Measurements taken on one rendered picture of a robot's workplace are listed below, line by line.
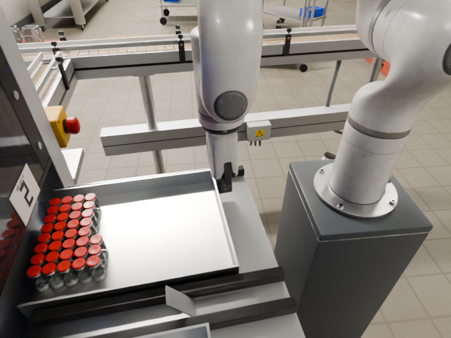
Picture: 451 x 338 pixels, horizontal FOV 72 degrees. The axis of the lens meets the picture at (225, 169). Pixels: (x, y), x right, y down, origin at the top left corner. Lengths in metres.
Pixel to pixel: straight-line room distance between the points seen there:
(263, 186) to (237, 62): 1.67
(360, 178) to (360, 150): 0.07
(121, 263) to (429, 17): 0.61
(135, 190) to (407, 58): 0.57
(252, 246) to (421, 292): 1.30
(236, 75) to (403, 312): 1.47
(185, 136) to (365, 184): 1.06
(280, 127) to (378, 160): 1.06
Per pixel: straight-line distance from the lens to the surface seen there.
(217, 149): 0.55
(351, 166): 0.69
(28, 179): 0.60
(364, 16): 0.64
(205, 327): 0.50
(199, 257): 0.59
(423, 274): 1.88
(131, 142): 1.60
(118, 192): 0.74
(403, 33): 0.55
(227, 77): 0.41
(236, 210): 0.67
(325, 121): 1.79
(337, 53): 1.60
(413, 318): 1.72
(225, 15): 0.41
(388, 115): 0.62
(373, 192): 0.74
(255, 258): 0.59
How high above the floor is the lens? 1.37
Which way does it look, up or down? 39 degrees down
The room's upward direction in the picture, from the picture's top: straight up
